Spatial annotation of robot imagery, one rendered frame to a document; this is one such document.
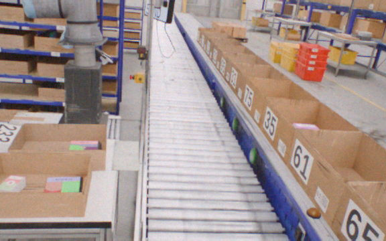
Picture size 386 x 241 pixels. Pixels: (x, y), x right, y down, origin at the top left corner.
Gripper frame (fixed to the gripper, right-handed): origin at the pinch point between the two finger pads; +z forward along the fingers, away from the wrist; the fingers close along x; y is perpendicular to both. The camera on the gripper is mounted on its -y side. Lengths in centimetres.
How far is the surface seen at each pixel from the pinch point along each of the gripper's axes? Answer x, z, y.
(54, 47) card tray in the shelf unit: -24, -38, 21
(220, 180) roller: 130, 56, -9
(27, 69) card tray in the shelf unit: -26, -47, 48
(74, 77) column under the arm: 77, -17, 1
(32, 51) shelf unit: -22, -50, 32
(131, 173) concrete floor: -2, 63, 74
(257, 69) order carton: 26, 85, -56
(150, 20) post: 2.1, 7.2, -39.3
